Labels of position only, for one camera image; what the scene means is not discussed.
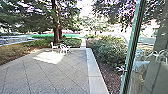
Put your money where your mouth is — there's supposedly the large green tree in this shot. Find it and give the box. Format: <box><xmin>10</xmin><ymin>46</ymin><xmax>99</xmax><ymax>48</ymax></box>
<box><xmin>0</xmin><ymin>0</ymin><xmax>83</xmax><ymax>45</ymax></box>

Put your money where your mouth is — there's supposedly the green garden hedge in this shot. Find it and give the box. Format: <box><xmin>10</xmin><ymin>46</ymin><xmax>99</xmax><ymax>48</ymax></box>
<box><xmin>87</xmin><ymin>35</ymin><xmax>129</xmax><ymax>69</ymax></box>

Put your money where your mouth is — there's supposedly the white garden statue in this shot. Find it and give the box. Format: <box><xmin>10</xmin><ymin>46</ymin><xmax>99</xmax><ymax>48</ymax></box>
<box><xmin>116</xmin><ymin>49</ymin><xmax>168</xmax><ymax>94</ymax></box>

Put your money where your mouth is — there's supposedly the green framed glass door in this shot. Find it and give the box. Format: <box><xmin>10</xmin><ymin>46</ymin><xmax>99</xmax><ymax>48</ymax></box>
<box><xmin>119</xmin><ymin>0</ymin><xmax>168</xmax><ymax>94</ymax></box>

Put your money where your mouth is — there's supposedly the low green shrub bed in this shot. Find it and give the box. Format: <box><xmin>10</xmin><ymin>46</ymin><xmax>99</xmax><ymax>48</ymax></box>
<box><xmin>24</xmin><ymin>37</ymin><xmax>83</xmax><ymax>49</ymax></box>

